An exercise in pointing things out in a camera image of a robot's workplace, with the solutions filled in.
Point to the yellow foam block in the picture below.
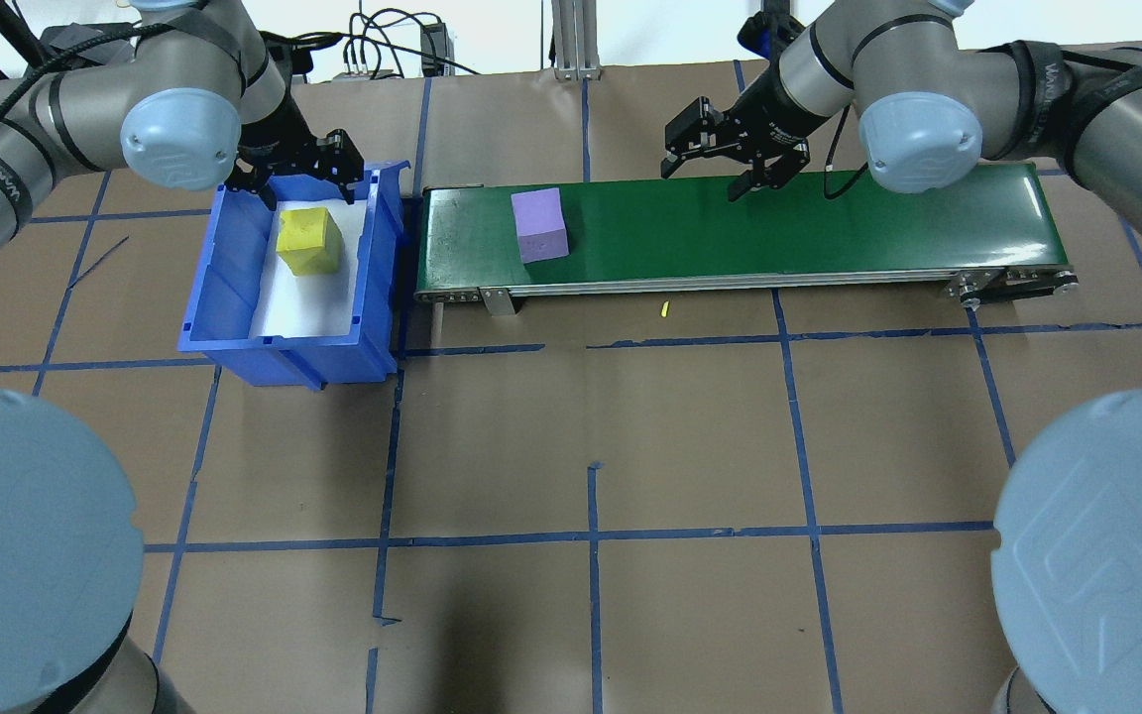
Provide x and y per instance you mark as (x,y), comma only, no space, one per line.
(308,243)

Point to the purple foam block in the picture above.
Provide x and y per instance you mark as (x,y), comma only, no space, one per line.
(541,226)

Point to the green conveyor belt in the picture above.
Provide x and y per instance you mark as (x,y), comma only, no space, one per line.
(779,228)

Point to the grey connector box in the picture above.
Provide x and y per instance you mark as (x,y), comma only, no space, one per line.
(368,73)

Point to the blue plastic bin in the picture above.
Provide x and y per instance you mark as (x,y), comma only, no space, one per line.
(234,297)

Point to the white liner sheet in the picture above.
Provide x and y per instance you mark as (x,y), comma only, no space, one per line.
(313,307)

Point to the black power adapter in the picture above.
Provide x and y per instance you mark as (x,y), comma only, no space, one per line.
(432,45)

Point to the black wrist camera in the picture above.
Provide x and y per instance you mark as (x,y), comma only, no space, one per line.
(764,35)
(285,59)

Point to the aluminium profile post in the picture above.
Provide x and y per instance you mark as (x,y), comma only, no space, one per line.
(576,40)

